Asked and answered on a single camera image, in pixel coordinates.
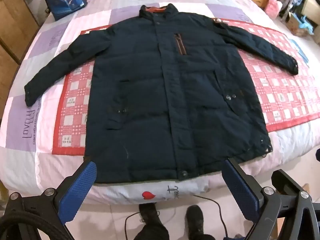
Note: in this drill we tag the pink plastic bag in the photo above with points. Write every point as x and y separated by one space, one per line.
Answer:
272 7

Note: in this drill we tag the wooden wardrobe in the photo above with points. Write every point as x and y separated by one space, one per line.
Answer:
15 30

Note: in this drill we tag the cardboard box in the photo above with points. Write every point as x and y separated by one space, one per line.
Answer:
293 26

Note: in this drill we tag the red checkered mat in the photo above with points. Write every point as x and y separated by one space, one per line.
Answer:
275 80

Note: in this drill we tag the cyan plastic bag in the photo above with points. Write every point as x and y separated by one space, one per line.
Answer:
305 22

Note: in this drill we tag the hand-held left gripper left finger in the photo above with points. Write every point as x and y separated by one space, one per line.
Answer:
78 190

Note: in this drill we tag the light blue cloth strip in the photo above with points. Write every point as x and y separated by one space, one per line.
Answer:
301 52

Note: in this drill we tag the dark navy padded jacket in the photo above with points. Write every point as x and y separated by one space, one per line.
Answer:
150 92

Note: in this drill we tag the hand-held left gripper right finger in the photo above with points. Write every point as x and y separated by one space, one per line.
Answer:
240 192

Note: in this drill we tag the blue tote bag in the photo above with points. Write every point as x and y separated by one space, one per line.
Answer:
62 0

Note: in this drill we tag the black and tan suitcase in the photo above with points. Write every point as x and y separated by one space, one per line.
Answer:
310 2

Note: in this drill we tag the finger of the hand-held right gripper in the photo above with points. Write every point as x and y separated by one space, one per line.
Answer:
283 182

